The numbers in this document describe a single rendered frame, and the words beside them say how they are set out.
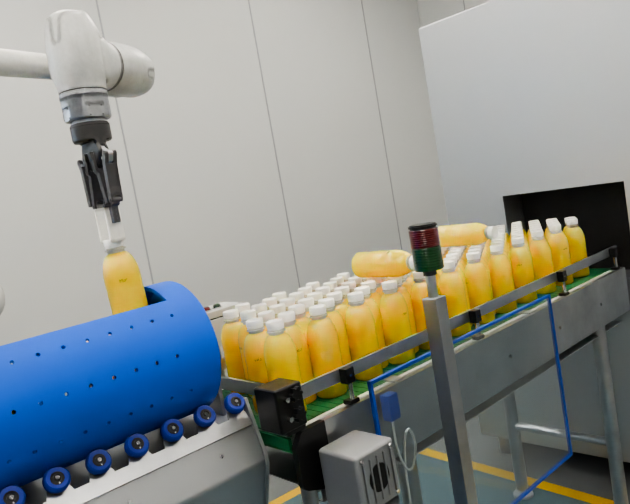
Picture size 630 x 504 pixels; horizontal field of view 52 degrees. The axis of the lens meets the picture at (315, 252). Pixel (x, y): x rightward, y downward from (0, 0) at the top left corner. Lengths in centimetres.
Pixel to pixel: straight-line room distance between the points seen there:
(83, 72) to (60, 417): 62
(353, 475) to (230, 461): 25
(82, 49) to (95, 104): 10
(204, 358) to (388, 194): 439
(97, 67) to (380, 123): 443
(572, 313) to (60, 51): 168
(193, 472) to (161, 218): 314
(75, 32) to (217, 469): 88
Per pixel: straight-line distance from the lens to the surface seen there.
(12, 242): 403
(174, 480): 131
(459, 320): 175
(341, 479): 132
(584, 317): 232
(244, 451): 138
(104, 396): 119
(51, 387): 116
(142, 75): 146
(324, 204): 507
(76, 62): 132
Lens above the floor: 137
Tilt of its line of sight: 5 degrees down
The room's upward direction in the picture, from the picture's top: 10 degrees counter-clockwise
